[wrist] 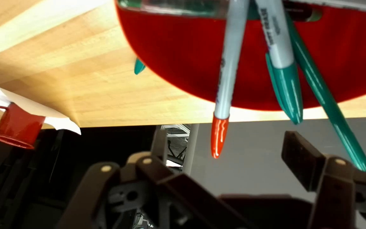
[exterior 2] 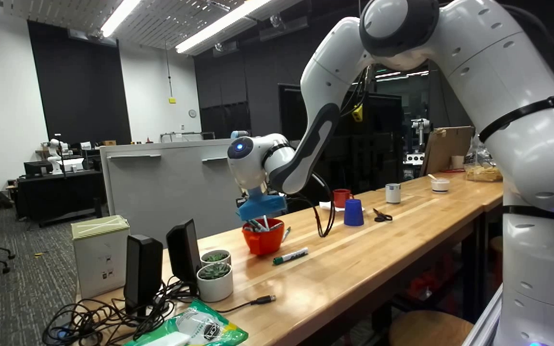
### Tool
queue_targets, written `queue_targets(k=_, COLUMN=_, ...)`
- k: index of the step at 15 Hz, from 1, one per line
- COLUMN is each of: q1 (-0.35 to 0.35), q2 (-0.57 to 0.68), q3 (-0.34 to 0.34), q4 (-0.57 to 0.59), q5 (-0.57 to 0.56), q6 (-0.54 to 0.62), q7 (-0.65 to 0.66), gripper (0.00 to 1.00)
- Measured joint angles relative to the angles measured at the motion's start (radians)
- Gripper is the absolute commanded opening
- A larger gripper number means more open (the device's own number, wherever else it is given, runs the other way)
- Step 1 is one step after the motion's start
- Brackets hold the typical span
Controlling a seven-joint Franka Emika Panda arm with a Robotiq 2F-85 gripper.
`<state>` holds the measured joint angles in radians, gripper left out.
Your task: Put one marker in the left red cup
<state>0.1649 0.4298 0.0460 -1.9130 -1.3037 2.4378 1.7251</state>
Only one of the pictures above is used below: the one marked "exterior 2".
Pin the slim green marker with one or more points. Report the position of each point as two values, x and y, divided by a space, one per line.
287 232

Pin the cardboard box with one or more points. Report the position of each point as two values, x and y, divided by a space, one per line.
447 146

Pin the thick marker with green cap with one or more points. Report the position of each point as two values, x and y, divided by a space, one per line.
289 255

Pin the clear plastic bag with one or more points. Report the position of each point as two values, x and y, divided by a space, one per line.
483 171

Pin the green plastic package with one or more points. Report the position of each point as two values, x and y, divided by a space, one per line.
191 326

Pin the dark red mug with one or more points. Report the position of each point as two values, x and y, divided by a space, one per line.
341 196

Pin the grey marker with red cap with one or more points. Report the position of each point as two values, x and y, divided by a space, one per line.
264 226

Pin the white bowl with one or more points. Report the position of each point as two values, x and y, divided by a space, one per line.
441 184

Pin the blue plastic cup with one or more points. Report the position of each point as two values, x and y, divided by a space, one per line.
355 213

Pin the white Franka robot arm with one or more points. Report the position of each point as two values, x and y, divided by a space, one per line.
520 146

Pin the white box with yellow top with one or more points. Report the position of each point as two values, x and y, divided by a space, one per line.
101 251

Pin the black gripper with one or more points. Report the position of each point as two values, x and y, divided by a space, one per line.
262 219

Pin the black desk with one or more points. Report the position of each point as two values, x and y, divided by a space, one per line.
58 192

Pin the ceiling light strip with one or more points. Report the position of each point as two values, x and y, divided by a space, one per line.
222 25
120 15

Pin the white paper sheet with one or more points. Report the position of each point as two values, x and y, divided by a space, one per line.
326 205

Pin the white plant pot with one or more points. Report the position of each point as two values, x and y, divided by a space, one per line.
216 255
214 280

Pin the red bowl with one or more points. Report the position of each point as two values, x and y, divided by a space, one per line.
264 242

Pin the round wooden stool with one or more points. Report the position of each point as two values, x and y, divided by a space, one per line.
430 326

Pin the black panel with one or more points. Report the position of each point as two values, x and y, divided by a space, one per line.
380 146

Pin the black speaker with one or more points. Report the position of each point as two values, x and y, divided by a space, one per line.
143 271
183 251

